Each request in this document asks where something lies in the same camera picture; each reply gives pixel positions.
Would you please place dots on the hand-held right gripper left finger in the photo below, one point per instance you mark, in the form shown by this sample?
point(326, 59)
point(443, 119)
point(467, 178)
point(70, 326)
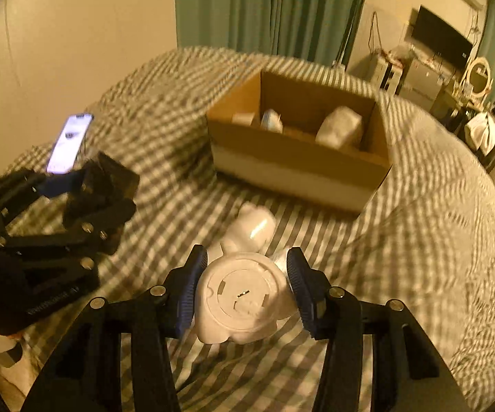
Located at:
point(189, 292)

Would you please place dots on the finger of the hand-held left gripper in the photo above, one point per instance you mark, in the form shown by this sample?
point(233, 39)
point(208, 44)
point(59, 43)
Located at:
point(58, 185)
point(101, 206)

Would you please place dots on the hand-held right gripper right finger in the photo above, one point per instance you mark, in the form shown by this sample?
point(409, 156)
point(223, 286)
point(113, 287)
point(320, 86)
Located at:
point(301, 287)

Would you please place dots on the white round-base toy figure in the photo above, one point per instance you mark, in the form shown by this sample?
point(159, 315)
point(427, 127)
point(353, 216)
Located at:
point(241, 298)

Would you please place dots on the cardboard box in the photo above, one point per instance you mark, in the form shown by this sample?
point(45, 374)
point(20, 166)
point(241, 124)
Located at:
point(290, 158)

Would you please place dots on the smartphone with lit screen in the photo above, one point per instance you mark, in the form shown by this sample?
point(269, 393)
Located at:
point(69, 142)

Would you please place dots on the checked bed blanket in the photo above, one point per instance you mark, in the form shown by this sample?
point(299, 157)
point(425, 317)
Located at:
point(423, 223)

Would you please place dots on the white wrapped bundle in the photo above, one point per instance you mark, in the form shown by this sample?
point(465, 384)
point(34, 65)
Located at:
point(339, 129)

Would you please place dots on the blue and white small item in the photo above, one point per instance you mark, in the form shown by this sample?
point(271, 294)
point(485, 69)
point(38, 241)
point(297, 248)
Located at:
point(272, 121)

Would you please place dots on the white side cabinet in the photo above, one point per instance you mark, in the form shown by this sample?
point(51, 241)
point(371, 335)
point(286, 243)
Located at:
point(385, 73)

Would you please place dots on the white cloth on chair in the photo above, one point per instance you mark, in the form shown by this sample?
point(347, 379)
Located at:
point(479, 131)

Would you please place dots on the grey television cabinet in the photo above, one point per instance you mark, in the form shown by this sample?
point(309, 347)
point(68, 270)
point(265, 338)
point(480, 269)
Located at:
point(425, 83)

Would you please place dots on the round white-framed mirror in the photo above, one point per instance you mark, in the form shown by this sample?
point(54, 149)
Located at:
point(466, 78)

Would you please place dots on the black flat television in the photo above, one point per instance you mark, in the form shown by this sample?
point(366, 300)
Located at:
point(440, 36)

